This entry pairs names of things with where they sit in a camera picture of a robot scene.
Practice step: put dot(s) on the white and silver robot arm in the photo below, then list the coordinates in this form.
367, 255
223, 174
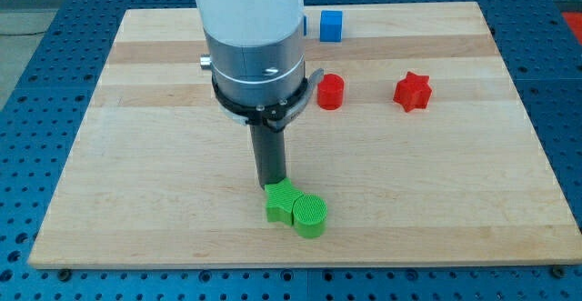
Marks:
257, 59

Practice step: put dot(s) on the green star block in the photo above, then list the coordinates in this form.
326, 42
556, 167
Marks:
280, 201

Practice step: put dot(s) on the blue cube block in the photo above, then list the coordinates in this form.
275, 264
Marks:
331, 26

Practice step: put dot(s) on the red star block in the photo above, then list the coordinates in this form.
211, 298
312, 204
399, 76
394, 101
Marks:
413, 92

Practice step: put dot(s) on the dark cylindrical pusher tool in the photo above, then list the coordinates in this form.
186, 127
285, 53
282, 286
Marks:
270, 154

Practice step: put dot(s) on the red cylinder block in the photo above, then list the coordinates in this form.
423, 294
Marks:
330, 92

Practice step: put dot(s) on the green cylinder block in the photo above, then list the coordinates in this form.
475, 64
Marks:
309, 213

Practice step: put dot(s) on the wooden board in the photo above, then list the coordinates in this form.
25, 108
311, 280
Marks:
159, 178

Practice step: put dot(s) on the blue perforated table plate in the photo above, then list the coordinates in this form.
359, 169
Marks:
41, 117

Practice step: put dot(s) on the red object at right edge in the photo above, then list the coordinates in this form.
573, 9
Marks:
574, 22

